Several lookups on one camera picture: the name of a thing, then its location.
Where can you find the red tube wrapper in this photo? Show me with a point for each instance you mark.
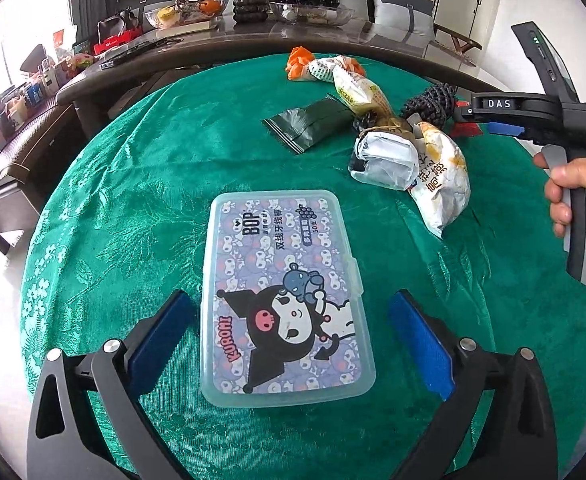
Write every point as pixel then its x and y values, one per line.
pixel 468 130

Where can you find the person's right hand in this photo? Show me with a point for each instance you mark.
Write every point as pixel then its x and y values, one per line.
pixel 560 180

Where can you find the white plastic bag bundle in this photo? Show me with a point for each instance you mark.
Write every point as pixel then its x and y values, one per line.
pixel 388 160

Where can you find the white yellow snack bag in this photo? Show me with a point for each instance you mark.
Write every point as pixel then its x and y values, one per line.
pixel 440 185
pixel 360 92

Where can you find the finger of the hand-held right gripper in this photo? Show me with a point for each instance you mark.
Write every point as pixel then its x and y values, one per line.
pixel 505 130
pixel 462 112

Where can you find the book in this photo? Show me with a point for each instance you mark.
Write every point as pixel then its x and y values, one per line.
pixel 188 29

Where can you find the dark wooden coffee table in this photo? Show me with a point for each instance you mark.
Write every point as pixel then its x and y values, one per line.
pixel 253 35

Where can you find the orange fruit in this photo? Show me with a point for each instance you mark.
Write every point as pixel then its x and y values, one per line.
pixel 209 6

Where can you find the cluster of small bottles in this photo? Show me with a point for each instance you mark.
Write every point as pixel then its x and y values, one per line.
pixel 43 80

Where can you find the black phone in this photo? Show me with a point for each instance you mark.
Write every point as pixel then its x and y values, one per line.
pixel 133 53

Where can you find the brown side bench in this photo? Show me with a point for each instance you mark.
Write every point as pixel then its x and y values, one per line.
pixel 18 155

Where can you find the dark green pouch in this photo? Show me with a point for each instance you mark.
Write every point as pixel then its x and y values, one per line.
pixel 313 122

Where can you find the red box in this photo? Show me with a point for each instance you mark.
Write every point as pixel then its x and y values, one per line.
pixel 113 42

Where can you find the cartoon print plastic box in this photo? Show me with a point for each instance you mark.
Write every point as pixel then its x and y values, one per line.
pixel 283 285

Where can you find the handbag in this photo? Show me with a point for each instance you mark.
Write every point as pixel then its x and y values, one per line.
pixel 118 22

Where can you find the orange white plastic bag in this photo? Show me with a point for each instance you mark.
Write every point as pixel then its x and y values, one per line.
pixel 323 69

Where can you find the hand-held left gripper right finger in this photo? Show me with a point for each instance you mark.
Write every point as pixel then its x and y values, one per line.
pixel 423 345

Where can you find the green tablecloth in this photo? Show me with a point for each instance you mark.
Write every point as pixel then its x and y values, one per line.
pixel 123 210

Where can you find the clear glass bowl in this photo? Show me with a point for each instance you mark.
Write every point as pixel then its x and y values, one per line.
pixel 318 16
pixel 170 17

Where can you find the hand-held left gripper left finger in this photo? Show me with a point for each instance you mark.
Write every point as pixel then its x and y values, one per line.
pixel 155 345

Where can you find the grey cushion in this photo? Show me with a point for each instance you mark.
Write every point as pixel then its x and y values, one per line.
pixel 398 10

